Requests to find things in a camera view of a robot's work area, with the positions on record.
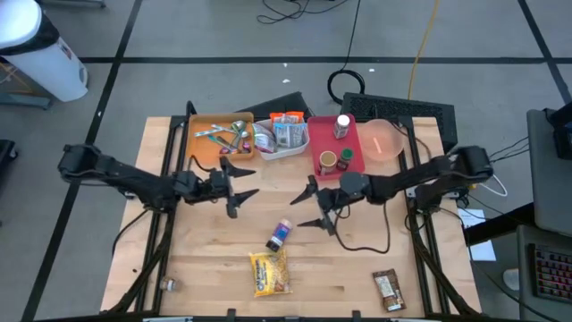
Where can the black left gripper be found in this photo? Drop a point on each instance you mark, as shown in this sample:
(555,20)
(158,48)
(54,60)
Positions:
(219,183)

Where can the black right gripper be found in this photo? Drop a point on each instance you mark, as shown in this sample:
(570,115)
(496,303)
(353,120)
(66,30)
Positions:
(330,199)

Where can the iridescent purple spoon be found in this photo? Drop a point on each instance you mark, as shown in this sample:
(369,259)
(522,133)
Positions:
(225,151)

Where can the dark iridescent spoon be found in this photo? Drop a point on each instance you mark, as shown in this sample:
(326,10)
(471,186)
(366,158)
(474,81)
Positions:
(246,146)

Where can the purple-label garlic powder jar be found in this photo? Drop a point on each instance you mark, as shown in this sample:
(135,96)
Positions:
(279,234)

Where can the tan-lid spice jar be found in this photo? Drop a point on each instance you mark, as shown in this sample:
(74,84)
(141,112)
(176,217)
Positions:
(327,162)

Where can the green-edged ramen noodle packet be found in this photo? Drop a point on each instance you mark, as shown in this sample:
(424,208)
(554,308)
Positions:
(263,138)

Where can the green small bottle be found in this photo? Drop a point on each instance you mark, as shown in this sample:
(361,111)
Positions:
(345,158)

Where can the multicoloured ramen noodle packet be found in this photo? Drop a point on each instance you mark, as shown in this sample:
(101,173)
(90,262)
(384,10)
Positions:
(290,134)

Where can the orange ramen noodle packet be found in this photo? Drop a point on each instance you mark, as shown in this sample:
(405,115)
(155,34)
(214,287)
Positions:
(279,117)

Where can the yellow ramen noodle packet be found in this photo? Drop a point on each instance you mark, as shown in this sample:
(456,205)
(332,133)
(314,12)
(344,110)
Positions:
(269,273)

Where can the white-lid spice jar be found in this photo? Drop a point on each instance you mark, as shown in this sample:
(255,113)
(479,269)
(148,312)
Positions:
(342,126)

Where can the brown snack bar packet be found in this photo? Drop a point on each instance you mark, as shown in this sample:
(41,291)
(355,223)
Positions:
(389,290)

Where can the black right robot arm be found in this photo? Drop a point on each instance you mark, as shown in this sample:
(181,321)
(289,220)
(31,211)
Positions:
(415,176)

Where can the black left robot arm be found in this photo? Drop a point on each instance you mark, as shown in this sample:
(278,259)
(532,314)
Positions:
(125,176)

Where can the orange rectangular tray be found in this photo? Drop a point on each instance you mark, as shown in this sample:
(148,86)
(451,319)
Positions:
(201,149)

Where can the white plastic bin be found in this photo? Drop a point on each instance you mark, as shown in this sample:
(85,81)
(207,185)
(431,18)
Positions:
(286,153)

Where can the red plastic tray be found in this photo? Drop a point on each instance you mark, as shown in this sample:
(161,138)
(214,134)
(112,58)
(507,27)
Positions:
(328,138)

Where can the black slanted panel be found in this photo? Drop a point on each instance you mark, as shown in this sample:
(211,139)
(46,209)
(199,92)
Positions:
(281,107)

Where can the translucent pink bowl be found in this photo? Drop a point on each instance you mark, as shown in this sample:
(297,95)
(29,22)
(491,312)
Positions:
(384,134)

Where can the black table edge clamp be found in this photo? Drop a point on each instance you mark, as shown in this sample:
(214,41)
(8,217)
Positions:
(231,313)
(356,315)

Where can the black perforated box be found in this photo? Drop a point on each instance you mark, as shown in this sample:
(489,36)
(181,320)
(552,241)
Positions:
(397,109)

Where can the white paper sheet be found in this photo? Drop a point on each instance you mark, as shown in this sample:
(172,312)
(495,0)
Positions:
(480,241)

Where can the white computer mouse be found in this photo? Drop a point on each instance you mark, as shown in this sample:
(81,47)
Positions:
(510,279)

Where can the grey keyboard desk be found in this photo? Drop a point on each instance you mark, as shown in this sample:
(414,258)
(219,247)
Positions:
(525,268)

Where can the grey furniture foot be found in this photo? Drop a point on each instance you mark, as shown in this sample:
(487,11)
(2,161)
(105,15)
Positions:
(22,100)

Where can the black floor object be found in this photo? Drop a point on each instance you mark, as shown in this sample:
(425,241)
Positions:
(6,149)

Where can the grey side desk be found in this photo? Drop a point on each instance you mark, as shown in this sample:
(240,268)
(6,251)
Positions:
(549,179)

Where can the white trash can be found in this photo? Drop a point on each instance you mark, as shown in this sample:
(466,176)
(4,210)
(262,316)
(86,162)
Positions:
(36,53)

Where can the keyboard with coloured keys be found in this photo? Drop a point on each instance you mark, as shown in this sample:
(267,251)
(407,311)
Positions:
(552,273)

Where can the black desk device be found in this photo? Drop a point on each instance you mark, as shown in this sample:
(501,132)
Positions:
(563,134)

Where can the black aluminium table frame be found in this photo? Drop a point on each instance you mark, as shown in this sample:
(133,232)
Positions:
(180,232)

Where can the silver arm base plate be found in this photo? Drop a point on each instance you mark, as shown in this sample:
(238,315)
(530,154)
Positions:
(411,191)

